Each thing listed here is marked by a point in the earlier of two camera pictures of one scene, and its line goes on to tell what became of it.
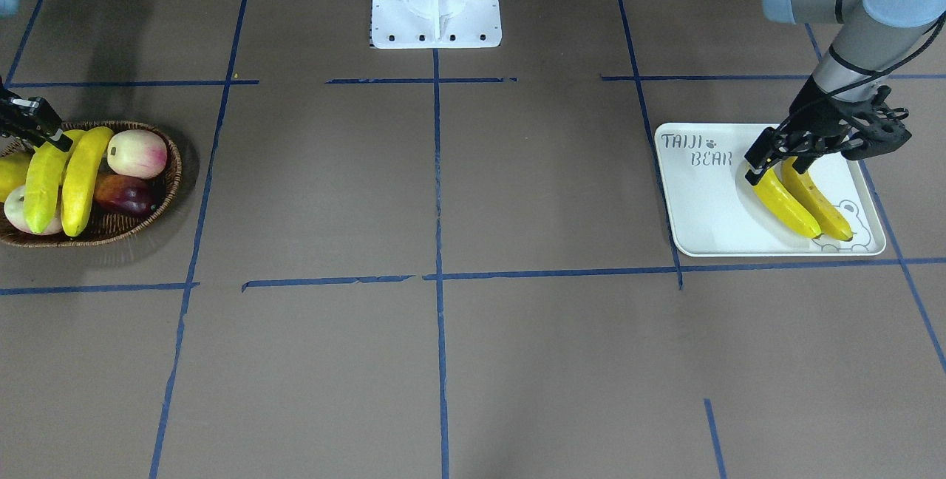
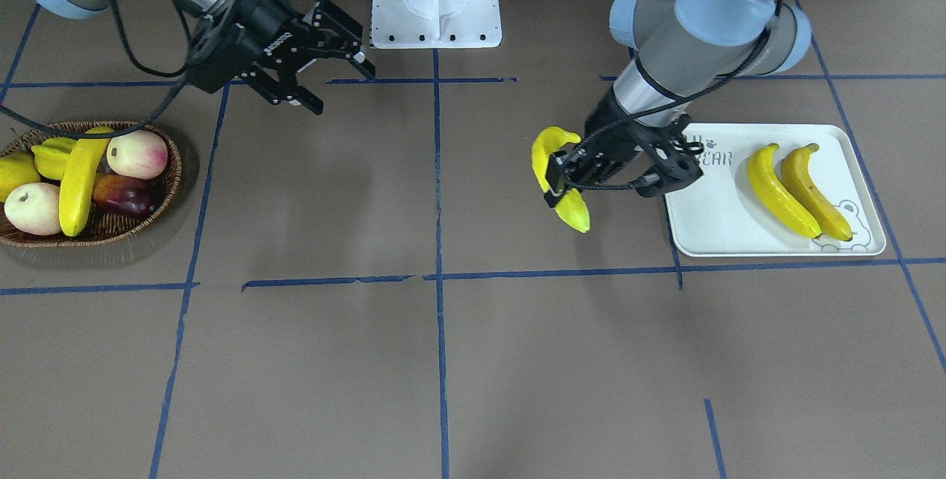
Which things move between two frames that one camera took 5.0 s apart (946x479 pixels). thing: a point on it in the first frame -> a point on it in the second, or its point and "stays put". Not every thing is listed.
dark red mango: [129, 195] stays put
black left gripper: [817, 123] -> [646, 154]
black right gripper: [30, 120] -> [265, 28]
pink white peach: [136, 154] stays put
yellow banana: [786, 205] stays put
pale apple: [14, 209] stays put
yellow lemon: [13, 169] stays put
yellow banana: [829, 218] stays put
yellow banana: [43, 183] -> [572, 208]
